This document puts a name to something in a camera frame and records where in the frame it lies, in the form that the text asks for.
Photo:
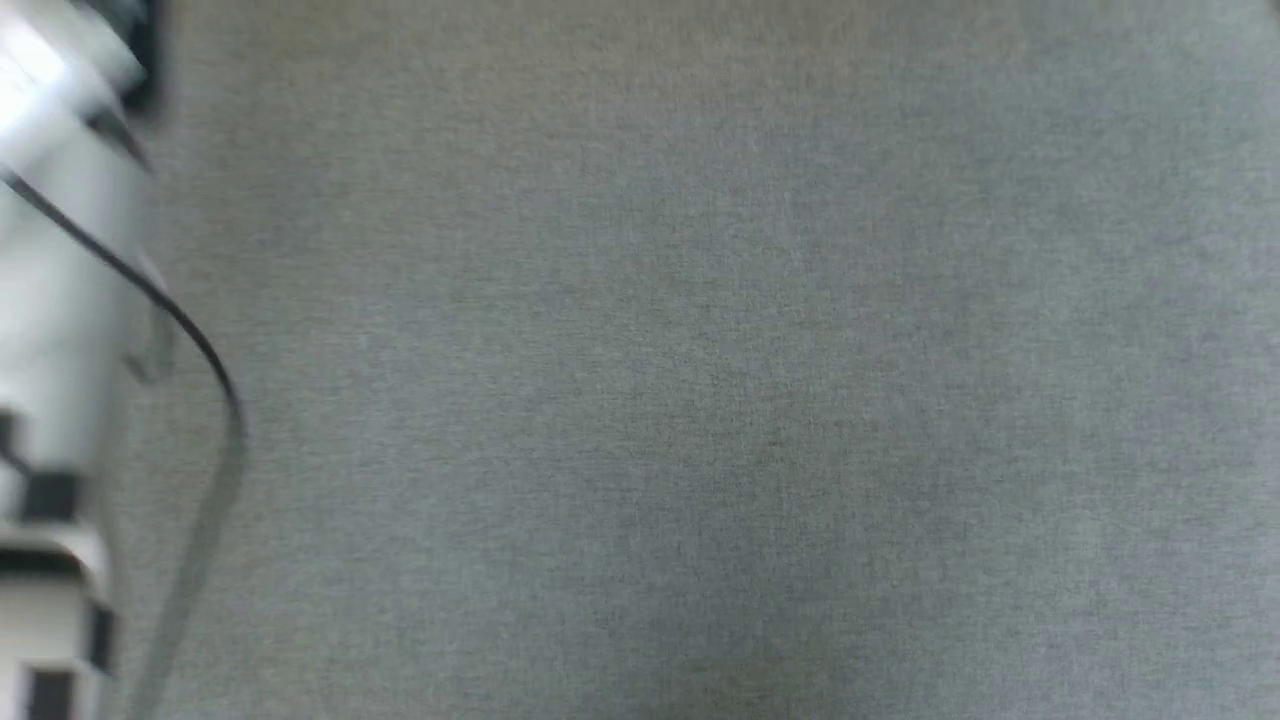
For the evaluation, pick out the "grey fabric sofa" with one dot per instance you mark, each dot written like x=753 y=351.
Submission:
x=700 y=400

